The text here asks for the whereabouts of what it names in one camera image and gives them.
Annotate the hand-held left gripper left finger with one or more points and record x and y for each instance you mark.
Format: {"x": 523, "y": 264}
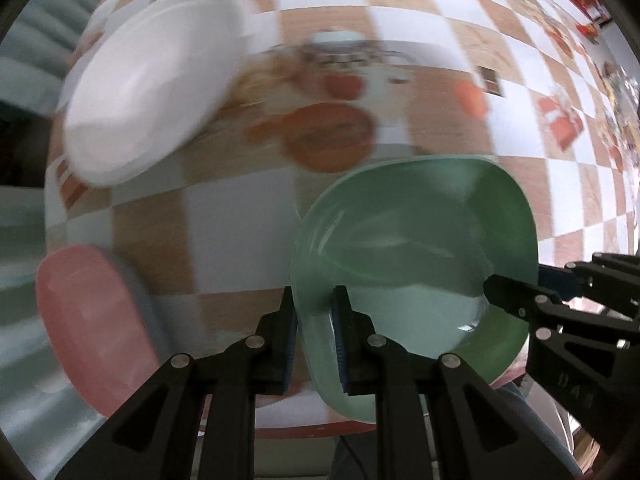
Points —
{"x": 290, "y": 345}

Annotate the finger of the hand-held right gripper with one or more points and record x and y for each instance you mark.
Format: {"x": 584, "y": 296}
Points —
{"x": 560, "y": 280}
{"x": 520, "y": 297}

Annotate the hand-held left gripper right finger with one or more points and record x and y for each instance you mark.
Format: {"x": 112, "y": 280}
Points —
{"x": 340, "y": 345}

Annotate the green plate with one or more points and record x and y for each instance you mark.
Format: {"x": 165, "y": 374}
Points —
{"x": 415, "y": 240}

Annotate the white bowl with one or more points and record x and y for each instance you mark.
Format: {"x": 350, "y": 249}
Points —
{"x": 150, "y": 85}

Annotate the grey blue cloth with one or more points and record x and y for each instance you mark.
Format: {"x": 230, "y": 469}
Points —
{"x": 535, "y": 425}

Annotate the checkered printed tablecloth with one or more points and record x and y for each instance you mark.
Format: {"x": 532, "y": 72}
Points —
{"x": 225, "y": 240}

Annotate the pink plate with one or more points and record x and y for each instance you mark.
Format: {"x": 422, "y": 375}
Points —
{"x": 90, "y": 320}

